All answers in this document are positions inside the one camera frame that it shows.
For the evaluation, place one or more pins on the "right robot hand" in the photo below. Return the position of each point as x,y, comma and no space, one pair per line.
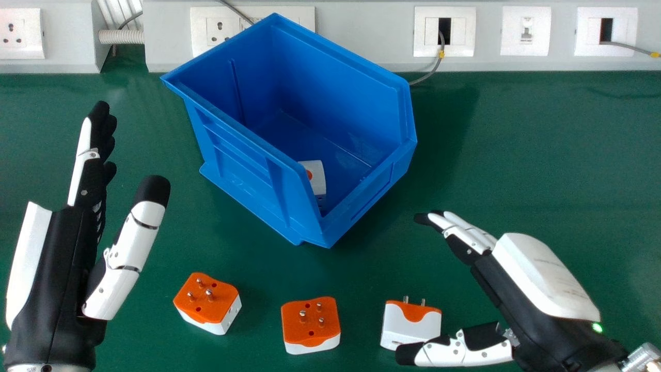
537,289

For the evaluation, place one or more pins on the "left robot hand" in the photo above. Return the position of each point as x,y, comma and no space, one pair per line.
51,268

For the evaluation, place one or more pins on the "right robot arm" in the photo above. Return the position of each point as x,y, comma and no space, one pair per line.
643,359

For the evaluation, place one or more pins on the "white-and-orange plug adapter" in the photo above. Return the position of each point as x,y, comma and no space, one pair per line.
310,324
408,323
207,303
316,176

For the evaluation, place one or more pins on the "white corrugated conduit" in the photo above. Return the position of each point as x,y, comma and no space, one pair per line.
121,36

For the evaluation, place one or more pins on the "blue plastic bin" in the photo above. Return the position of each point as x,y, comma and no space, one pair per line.
289,129

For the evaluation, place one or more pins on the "white wall socket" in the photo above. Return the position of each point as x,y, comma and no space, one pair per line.
20,32
219,31

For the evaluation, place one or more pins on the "white switch plate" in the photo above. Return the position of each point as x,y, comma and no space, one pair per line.
525,31

